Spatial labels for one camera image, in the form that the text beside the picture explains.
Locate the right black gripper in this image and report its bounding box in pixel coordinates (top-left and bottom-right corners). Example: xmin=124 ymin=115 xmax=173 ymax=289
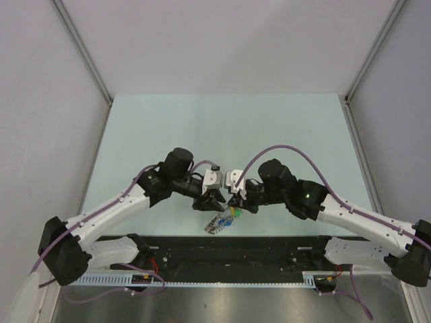
xmin=228 ymin=182 xmax=286 ymax=214

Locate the large metal key organizer ring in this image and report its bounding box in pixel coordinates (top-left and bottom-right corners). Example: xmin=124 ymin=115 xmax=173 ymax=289
xmin=204 ymin=210 xmax=236 ymax=235

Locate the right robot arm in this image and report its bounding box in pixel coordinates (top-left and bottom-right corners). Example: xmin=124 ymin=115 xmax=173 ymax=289
xmin=224 ymin=159 xmax=430 ymax=287

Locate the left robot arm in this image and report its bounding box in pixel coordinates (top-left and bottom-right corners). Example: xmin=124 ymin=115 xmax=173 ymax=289
xmin=31 ymin=147 xmax=226 ymax=286

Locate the blue key tag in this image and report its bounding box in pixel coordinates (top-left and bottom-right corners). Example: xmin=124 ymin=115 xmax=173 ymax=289
xmin=218 ymin=219 xmax=232 ymax=227

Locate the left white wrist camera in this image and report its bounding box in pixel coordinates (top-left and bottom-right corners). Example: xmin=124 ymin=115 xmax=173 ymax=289
xmin=202 ymin=165 xmax=223 ymax=194

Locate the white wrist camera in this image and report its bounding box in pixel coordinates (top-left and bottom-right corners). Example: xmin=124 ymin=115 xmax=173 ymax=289
xmin=224 ymin=170 xmax=246 ymax=200
xmin=202 ymin=165 xmax=223 ymax=194

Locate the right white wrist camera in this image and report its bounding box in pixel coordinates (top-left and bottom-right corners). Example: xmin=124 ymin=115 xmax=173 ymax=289
xmin=224 ymin=170 xmax=246 ymax=200

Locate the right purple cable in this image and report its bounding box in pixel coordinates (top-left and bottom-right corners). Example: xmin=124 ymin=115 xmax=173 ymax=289
xmin=234 ymin=145 xmax=431 ymax=320

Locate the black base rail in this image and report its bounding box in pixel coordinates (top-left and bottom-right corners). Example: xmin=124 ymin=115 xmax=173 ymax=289
xmin=100 ymin=235 xmax=344 ymax=283

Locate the white cable duct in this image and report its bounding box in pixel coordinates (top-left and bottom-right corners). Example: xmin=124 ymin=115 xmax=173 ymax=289
xmin=77 ymin=271 xmax=324 ymax=290

